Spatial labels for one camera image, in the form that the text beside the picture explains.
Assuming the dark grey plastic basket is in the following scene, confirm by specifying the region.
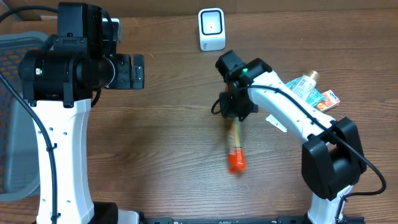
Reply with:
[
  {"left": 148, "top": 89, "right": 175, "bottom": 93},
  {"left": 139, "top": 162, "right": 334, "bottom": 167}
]
[{"left": 1, "top": 31, "right": 47, "bottom": 202}]

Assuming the orange flame-print box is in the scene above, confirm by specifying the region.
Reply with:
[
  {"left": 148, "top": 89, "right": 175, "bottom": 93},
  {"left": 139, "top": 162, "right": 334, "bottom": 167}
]
[{"left": 317, "top": 90, "right": 341, "bottom": 111}]

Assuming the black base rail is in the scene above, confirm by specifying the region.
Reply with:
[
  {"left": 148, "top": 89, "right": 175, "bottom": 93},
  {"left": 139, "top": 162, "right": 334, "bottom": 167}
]
[{"left": 142, "top": 216, "right": 366, "bottom": 224}]

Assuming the teal snack packet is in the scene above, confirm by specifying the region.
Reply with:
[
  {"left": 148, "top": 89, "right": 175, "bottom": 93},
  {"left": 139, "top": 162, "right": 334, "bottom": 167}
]
[{"left": 285, "top": 77, "right": 324, "bottom": 107}]

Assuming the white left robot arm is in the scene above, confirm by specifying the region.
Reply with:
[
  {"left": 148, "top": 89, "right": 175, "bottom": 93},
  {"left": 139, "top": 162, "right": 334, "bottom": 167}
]
[{"left": 19, "top": 2, "right": 144, "bottom": 224}]

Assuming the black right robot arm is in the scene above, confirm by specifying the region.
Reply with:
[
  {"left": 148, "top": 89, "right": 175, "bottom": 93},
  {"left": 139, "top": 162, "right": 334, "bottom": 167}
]
[{"left": 215, "top": 50, "right": 366, "bottom": 223}]

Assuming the white barcode scanner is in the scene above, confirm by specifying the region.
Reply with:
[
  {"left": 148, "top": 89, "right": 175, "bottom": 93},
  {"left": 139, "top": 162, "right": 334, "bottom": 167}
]
[{"left": 198, "top": 7, "right": 226, "bottom": 51}]

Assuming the orange spaghetti packet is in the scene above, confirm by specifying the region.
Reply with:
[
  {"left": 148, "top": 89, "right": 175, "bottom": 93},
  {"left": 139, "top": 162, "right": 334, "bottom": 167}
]
[{"left": 228, "top": 117, "right": 246, "bottom": 174}]

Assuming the white tube gold cap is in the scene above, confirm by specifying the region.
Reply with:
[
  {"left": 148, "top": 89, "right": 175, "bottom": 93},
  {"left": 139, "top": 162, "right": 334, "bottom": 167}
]
[{"left": 266, "top": 70, "right": 320, "bottom": 134}]

